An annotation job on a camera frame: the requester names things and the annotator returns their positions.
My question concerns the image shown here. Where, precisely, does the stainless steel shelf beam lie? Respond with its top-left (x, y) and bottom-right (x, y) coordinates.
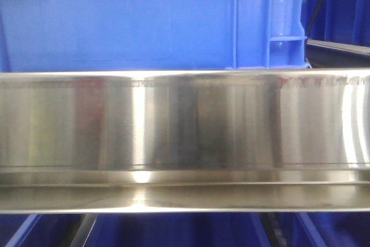
top-left (1, 69), bottom-right (369, 213)

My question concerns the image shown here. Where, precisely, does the light blue upper bin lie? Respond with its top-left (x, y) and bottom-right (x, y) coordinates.
top-left (1, 0), bottom-right (307, 72)

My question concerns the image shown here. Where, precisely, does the blue lower middle bin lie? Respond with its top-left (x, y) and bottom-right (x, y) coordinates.
top-left (86, 212), bottom-right (270, 246)

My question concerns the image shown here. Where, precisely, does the blue lower right bin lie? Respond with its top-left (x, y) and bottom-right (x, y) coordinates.
top-left (279, 212), bottom-right (369, 246)

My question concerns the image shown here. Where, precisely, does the dark blue upper right bin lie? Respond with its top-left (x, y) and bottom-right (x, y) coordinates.
top-left (301, 0), bottom-right (369, 47)

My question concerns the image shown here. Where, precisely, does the blue lower left bin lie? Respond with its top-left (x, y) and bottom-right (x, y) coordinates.
top-left (1, 214), bottom-right (82, 246)

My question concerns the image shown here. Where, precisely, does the roller track rail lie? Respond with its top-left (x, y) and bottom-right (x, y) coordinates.
top-left (260, 212), bottom-right (288, 247)

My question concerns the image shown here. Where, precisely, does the dark rear shelf rail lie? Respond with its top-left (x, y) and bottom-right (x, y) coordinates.
top-left (305, 39), bottom-right (369, 69)

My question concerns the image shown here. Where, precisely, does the left steel divider rail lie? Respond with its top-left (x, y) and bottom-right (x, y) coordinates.
top-left (69, 213), bottom-right (98, 247)

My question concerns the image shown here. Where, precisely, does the black cable with plug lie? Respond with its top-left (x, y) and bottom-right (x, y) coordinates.
top-left (305, 0), bottom-right (332, 37)

